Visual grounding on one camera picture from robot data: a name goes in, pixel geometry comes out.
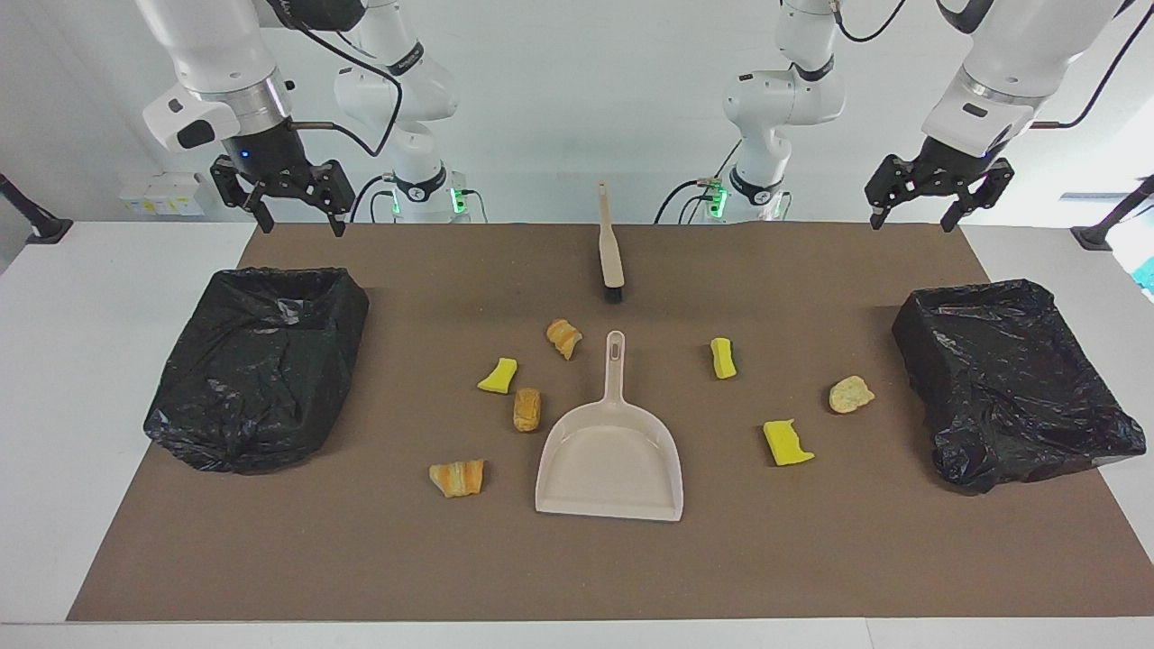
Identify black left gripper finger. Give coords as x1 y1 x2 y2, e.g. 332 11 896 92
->
865 154 920 229
939 159 1016 234

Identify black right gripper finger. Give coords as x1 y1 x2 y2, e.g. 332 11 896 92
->
210 155 276 235
302 160 355 239

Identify pale bread chunk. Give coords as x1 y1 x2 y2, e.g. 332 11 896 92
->
829 376 875 415

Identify yellow sponge wedge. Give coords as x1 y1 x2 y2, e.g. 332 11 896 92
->
477 357 518 395

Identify small croissant chunk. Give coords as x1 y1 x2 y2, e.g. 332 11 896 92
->
545 318 583 361

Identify notched yellow sponge piece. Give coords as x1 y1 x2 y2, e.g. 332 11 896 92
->
763 418 816 467

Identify beige brush with black bristles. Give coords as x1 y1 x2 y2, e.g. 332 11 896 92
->
597 180 627 303

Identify orange striped croissant piece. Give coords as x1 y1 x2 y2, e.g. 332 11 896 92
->
428 459 486 498

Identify beige plastic dustpan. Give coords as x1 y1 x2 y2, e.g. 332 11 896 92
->
535 330 684 523

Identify black bag lined bin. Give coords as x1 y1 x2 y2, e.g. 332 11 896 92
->
892 279 1148 495
142 266 371 475

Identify brown table mat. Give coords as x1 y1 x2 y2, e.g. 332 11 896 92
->
66 223 1154 623

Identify black base cable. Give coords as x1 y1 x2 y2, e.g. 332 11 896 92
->
350 174 398 224
655 140 742 224

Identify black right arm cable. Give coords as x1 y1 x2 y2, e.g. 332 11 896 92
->
270 0 404 159

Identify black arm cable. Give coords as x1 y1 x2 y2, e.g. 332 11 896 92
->
270 0 404 159
1028 0 1154 129

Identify white wall socket boxes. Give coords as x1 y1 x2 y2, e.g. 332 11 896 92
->
119 172 206 217

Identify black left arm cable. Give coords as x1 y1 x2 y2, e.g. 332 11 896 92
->
1028 0 1154 129

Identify black camera stand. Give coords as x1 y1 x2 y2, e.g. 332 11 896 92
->
1070 174 1154 251
0 171 74 245

